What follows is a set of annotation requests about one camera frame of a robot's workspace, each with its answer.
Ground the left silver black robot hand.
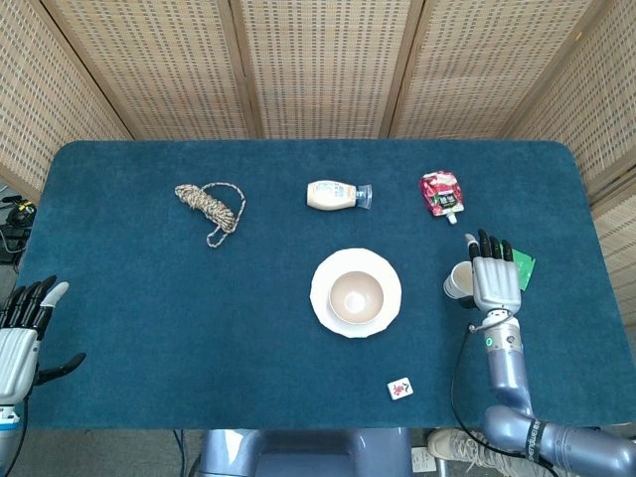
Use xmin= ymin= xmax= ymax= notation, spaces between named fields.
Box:
xmin=0 ymin=274 xmax=87 ymax=404

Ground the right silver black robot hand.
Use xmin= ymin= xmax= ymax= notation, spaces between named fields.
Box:
xmin=458 ymin=228 xmax=524 ymax=314

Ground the white paper cup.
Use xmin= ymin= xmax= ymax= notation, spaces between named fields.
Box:
xmin=442 ymin=261 xmax=476 ymax=301

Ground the green card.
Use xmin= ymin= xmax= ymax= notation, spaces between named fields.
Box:
xmin=511 ymin=246 xmax=538 ymax=292

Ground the red spouted drink pouch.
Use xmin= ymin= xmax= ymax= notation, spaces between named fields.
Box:
xmin=418 ymin=170 xmax=467 ymax=227

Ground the black floor equipment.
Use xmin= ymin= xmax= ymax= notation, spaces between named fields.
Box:
xmin=0 ymin=195 xmax=38 ymax=265

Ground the beige bowl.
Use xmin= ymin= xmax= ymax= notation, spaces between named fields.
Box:
xmin=328 ymin=270 xmax=386 ymax=326

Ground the white mahjong tile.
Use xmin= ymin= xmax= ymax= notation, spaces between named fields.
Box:
xmin=386 ymin=377 xmax=415 ymax=400

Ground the beige sneaker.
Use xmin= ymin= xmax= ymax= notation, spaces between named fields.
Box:
xmin=427 ymin=427 xmax=501 ymax=467

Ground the white paper plate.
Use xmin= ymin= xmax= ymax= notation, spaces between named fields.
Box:
xmin=309 ymin=247 xmax=403 ymax=341

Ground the blue plush tablecloth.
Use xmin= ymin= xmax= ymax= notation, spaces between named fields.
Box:
xmin=18 ymin=139 xmax=618 ymax=431

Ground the beige mayonnaise squeeze bottle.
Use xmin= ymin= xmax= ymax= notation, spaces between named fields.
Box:
xmin=305 ymin=180 xmax=375 ymax=212

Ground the blue grey robot torso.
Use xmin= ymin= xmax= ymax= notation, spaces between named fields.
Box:
xmin=190 ymin=427 xmax=414 ymax=477

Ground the woven bamboo folding screen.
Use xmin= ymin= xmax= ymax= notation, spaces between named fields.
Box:
xmin=0 ymin=0 xmax=636 ymax=327

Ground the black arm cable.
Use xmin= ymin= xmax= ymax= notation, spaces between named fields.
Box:
xmin=448 ymin=322 xmax=565 ymax=474

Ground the blue floor cable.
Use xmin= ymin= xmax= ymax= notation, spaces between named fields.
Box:
xmin=172 ymin=429 xmax=189 ymax=477

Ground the coiled beige braided rope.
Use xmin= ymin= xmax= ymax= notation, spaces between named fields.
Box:
xmin=173 ymin=182 xmax=247 ymax=249

